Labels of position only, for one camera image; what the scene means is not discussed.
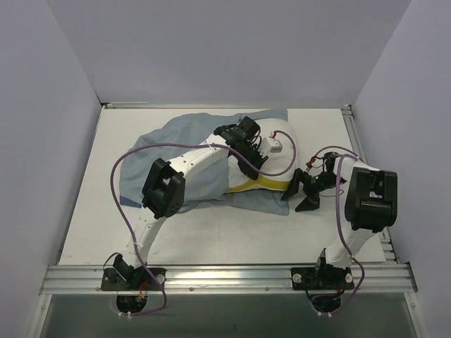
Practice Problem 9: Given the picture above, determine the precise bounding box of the white pillow yellow trim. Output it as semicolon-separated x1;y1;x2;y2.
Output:
227;118;297;193

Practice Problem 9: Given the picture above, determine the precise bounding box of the grey-blue pillowcase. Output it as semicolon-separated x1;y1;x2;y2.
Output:
118;108;292;216

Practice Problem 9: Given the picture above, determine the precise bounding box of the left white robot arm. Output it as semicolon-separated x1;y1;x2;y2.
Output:
113;117;276;289

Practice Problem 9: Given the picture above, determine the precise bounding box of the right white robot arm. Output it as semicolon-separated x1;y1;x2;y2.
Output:
282;151;398;288

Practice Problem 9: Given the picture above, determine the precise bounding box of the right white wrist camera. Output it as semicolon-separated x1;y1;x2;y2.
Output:
306;156;321;173

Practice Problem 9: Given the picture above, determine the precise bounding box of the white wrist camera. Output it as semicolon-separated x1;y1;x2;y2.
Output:
306;156;321;173
259;131;283;156

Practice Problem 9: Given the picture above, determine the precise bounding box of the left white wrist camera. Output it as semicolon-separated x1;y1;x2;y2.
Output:
259;131;283;156

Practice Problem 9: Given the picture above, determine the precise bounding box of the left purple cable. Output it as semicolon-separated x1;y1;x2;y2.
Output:
109;130;299;313

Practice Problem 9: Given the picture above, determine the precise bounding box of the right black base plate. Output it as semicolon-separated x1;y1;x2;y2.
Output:
290;265;354;291

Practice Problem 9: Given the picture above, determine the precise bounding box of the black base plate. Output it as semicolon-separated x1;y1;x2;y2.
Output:
290;265;354;291
100;268;161;292

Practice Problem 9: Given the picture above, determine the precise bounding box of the aluminium right side rail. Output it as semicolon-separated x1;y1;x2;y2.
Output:
330;105;398;268

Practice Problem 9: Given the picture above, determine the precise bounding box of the aluminium rail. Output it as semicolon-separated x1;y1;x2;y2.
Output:
40;263;418;295
330;105;398;268

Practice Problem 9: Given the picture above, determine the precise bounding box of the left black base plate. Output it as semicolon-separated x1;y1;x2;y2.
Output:
100;268;161;292

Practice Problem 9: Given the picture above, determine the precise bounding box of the aluminium front rail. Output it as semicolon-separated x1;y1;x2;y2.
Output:
40;263;418;295

